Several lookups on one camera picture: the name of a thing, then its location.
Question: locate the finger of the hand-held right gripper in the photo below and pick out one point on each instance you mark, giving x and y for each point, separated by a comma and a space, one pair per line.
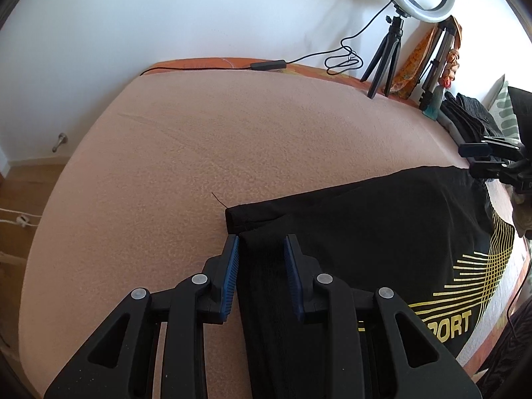
486, 168
482, 149

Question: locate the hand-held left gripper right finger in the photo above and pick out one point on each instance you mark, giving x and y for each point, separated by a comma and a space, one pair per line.
293, 274

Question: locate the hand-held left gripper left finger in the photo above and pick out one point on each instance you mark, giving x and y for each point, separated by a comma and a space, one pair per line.
230, 270

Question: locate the person's right hand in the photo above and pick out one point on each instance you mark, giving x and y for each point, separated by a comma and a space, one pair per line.
523, 216

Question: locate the dark grey folded garment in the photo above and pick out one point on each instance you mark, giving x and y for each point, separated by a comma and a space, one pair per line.
469, 112

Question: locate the white green patterned pillow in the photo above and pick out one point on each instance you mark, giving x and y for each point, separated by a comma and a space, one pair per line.
505, 108

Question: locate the folded silver tripod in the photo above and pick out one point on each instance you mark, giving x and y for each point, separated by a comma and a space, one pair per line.
432, 62

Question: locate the orange patterned scarf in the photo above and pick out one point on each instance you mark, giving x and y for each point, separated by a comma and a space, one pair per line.
405, 75

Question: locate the peach fleece blanket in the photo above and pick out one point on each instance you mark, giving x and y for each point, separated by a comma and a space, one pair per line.
166, 153

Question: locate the small black tripod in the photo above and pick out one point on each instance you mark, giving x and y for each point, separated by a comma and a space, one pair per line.
395, 37

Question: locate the dark patterned cloth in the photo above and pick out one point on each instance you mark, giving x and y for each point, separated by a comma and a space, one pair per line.
511, 353

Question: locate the metal door stopper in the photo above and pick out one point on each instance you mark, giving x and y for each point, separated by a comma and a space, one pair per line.
62, 137

